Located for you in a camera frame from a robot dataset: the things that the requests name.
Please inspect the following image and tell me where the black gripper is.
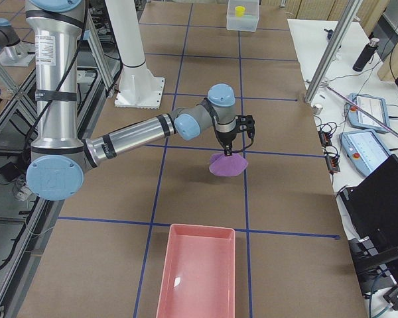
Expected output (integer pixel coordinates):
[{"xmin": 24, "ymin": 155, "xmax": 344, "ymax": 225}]
[{"xmin": 216, "ymin": 131, "xmax": 237, "ymax": 156}]

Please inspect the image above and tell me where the grabber stick green tip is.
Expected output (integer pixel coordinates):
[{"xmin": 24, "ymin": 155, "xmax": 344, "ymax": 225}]
[{"xmin": 321, "ymin": 83, "xmax": 398, "ymax": 138}]

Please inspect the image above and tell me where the black water bottle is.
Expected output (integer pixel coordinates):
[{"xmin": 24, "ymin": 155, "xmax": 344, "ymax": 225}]
[{"xmin": 352, "ymin": 37, "xmax": 379, "ymax": 72}]

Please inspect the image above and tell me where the clear plastic bin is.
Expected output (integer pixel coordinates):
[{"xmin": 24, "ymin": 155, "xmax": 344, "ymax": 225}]
[{"xmin": 226, "ymin": 0, "xmax": 260, "ymax": 32}]

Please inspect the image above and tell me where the yellow plastic cup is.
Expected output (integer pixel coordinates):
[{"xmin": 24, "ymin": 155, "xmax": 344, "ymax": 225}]
[{"xmin": 235, "ymin": 5, "xmax": 245, "ymax": 17}]

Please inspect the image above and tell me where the near teach pendant tablet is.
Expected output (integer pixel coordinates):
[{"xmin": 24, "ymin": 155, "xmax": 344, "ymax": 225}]
[{"xmin": 340, "ymin": 129, "xmax": 391, "ymax": 177}]

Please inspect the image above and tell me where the aluminium frame post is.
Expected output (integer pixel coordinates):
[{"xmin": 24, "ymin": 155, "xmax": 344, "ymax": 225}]
[{"xmin": 304, "ymin": 0, "xmax": 363, "ymax": 104}]

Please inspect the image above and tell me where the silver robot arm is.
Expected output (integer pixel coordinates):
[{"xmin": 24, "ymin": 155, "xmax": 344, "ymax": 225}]
[{"xmin": 25, "ymin": 1, "xmax": 237, "ymax": 201}]

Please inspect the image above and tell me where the far teach pendant tablet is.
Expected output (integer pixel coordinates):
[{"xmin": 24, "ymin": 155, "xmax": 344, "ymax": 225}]
[{"xmin": 345, "ymin": 93, "xmax": 390, "ymax": 134}]

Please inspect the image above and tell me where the pink plastic tray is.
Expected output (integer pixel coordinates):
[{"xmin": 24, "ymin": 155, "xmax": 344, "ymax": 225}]
[{"xmin": 156, "ymin": 224, "xmax": 235, "ymax": 317}]

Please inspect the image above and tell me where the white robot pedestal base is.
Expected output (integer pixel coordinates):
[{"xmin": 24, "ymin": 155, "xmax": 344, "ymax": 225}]
[{"xmin": 105, "ymin": 0, "xmax": 165, "ymax": 109}]

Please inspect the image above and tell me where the purple microfiber cloth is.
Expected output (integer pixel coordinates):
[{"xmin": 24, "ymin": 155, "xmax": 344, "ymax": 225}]
[{"xmin": 209, "ymin": 153, "xmax": 248, "ymax": 177}]

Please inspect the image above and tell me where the teach pendant tablet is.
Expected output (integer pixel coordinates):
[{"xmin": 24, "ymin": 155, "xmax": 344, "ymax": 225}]
[
  {"xmin": 345, "ymin": 93, "xmax": 390, "ymax": 134},
  {"xmin": 340, "ymin": 129, "xmax": 391, "ymax": 177}
]

